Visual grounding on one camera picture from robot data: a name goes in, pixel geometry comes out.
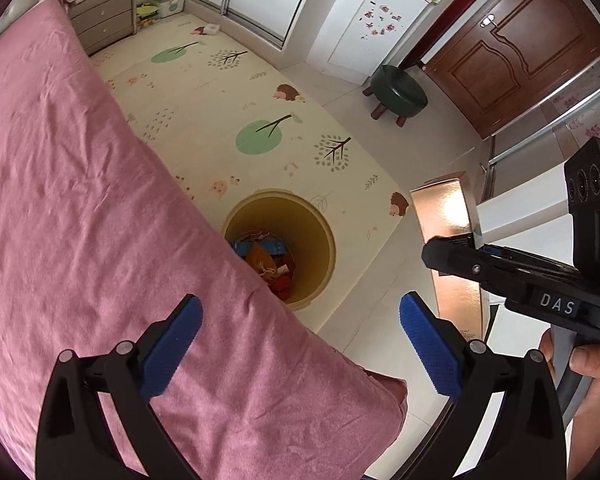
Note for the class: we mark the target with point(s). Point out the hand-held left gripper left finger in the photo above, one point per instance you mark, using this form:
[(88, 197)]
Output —
[(172, 345)]

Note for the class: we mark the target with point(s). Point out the yellow trash bin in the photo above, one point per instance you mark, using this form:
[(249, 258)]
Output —
[(310, 240)]

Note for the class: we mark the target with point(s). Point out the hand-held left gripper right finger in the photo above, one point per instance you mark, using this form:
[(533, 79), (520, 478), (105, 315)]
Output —
[(430, 345)]

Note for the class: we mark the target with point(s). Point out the brown wooden door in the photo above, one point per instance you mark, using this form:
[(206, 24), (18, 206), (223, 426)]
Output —
[(520, 50)]

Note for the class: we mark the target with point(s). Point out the white cabinet with stickers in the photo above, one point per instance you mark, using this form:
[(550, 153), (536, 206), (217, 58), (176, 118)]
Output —
[(360, 25)]

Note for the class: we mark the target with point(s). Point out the person's right forearm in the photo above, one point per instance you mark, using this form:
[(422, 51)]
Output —
[(597, 435)]

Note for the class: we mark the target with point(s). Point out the pink bed sheet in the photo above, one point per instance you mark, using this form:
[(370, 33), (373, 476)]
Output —
[(80, 185)]

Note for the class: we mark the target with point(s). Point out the cream tree-print play mat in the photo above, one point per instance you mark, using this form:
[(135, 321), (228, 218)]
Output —
[(205, 100)]

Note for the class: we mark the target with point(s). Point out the person's right hand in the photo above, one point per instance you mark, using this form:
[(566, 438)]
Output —
[(597, 362)]

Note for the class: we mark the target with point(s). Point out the blue box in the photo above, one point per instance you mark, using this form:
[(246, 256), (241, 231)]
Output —
[(275, 247)]

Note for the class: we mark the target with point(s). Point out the white sliding-door wardrobe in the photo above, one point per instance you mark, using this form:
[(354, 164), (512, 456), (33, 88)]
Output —
[(250, 0)]

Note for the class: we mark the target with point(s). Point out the green round stool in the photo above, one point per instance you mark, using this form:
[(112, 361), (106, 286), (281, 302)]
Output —
[(397, 87)]

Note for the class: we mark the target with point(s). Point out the floral glass sliding door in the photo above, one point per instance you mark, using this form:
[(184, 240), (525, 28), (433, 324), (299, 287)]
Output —
[(580, 110)]

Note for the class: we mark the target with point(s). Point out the yellow toy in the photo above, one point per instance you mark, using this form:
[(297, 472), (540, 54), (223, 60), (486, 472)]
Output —
[(147, 12)]

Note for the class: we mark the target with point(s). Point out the orange wrapper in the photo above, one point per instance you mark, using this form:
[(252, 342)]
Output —
[(257, 260)]

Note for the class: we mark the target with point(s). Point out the green storage box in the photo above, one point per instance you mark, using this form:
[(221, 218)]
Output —
[(167, 2)]

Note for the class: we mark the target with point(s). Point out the gold box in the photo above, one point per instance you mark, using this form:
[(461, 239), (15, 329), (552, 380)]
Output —
[(445, 210)]

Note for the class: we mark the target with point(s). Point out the grey nightstand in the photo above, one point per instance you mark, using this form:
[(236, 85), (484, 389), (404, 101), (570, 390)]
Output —
[(105, 15)]

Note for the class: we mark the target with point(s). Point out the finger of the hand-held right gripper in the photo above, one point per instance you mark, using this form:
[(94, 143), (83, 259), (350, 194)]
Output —
[(530, 257), (455, 260)]

